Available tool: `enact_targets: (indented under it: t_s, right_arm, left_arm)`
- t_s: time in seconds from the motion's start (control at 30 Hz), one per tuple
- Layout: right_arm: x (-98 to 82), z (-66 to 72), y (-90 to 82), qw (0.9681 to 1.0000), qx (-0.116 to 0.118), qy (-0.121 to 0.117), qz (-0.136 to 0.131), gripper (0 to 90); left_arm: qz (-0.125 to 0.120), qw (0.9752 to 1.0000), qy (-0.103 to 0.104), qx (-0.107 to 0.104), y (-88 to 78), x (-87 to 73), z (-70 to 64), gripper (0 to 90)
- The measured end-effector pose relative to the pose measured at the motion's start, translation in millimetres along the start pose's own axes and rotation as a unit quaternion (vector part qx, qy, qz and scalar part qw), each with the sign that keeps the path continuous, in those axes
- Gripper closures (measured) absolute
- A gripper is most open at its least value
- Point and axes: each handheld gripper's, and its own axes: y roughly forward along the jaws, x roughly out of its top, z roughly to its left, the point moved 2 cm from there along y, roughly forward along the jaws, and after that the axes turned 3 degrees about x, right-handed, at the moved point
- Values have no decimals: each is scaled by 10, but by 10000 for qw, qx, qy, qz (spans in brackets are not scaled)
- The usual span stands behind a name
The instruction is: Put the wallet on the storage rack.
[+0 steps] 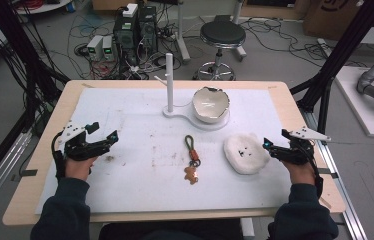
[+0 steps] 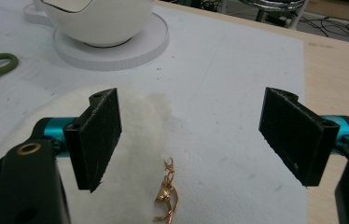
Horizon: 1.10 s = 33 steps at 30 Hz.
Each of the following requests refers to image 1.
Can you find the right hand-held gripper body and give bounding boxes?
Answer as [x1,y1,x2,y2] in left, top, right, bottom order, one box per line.
[276,125,332,166]

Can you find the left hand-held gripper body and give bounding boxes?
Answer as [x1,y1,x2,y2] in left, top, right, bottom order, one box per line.
[57,122,107,162]

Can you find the person's left hand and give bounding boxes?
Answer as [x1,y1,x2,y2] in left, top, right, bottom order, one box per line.
[64,155,99,182]

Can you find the person's right hand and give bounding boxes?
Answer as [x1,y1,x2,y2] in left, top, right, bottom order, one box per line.
[280,159,317,186]

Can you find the white table mat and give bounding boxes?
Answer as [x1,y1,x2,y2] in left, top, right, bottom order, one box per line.
[34,86,293,215]

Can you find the light wooden table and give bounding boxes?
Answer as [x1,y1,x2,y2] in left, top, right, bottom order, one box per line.
[1,79,347,228]

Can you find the white platform board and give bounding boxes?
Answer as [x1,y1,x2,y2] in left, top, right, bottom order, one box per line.
[334,65,374,140]

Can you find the white eggshell-shaped bowl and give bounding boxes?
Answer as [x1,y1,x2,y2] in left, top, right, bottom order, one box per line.
[191,86,231,125]

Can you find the grey power supply unit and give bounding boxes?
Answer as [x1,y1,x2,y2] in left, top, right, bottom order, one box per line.
[101,35,116,62]
[86,34,105,62]

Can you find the white power strip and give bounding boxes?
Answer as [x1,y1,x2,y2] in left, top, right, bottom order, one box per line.
[316,37,335,58]

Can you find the black computer tower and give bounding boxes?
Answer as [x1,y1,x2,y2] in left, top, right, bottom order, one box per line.
[112,12,140,67]
[137,5,159,55]

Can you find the person's dark lap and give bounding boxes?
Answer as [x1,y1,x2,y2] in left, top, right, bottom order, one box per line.
[97,218,243,240]

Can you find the white metal stand leg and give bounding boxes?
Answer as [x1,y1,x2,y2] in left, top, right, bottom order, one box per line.
[230,0,248,63]
[174,0,192,65]

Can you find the black round stool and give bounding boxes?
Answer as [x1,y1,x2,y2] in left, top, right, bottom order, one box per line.
[192,19,248,82]

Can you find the white box on computer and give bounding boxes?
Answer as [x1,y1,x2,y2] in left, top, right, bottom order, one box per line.
[121,2,139,19]

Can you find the brown cardboard box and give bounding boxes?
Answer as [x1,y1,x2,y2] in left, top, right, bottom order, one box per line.
[302,0,374,42]

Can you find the round white table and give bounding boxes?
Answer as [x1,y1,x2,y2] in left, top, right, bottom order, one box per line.
[14,0,73,16]

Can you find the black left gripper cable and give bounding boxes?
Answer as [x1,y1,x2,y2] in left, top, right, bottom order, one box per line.
[50,131,68,183]

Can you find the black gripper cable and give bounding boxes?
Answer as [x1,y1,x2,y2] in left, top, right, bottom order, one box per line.
[50,131,68,183]
[307,151,325,200]

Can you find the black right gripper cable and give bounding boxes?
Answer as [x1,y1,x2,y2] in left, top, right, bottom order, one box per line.
[307,151,325,200]

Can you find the tangle of floor cables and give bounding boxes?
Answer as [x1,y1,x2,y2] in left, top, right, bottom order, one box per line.
[48,13,189,81]

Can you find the keychain with gingerbread charm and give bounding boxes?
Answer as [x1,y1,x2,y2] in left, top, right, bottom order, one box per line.
[183,134,202,186]

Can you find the white stand with post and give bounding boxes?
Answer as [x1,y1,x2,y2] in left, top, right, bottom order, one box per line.
[153,52,231,132]

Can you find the black metal frame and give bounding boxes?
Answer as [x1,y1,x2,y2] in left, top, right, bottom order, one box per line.
[0,0,71,134]
[289,0,374,135]

